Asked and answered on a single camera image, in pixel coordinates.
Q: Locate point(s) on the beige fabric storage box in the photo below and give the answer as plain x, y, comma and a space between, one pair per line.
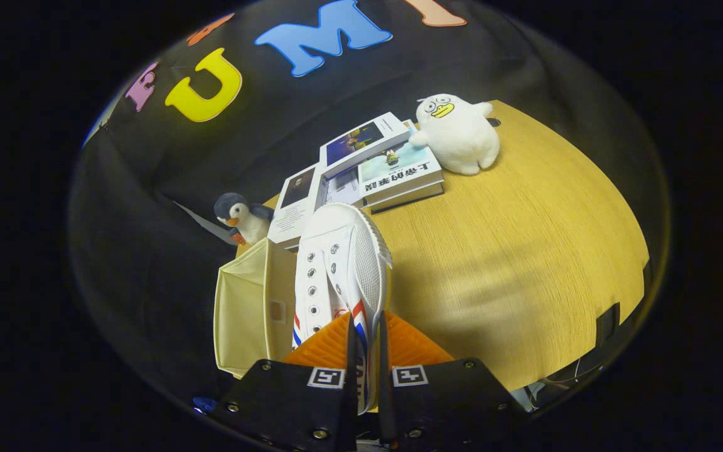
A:
248, 314

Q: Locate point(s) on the book with blue cover picture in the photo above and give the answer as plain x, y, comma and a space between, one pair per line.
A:
361, 141

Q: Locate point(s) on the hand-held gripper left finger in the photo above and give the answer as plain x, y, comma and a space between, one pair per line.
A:
352, 414

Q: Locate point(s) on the dark grey book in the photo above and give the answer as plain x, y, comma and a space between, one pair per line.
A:
408, 197

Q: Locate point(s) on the white duck plush toy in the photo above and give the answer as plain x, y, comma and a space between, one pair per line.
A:
459, 141

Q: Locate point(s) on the thick book with sky cover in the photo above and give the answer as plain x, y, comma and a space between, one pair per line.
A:
399, 172

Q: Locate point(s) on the black table clamp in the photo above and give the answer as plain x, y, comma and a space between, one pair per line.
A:
608, 323

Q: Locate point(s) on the white canvas shoe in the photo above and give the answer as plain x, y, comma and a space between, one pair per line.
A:
336, 251

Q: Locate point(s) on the penguin plush toy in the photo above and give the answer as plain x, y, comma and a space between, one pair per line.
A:
248, 220

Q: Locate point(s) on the white book with text cover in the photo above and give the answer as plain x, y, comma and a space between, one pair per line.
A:
344, 188

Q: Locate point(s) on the blue white object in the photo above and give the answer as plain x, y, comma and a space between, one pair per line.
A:
204, 404

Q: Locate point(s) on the white book with portrait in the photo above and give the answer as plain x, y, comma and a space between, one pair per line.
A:
292, 220

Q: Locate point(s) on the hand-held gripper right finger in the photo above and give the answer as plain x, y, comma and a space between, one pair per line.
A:
386, 414

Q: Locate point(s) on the black backdrop cloth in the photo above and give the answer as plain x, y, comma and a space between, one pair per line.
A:
148, 251

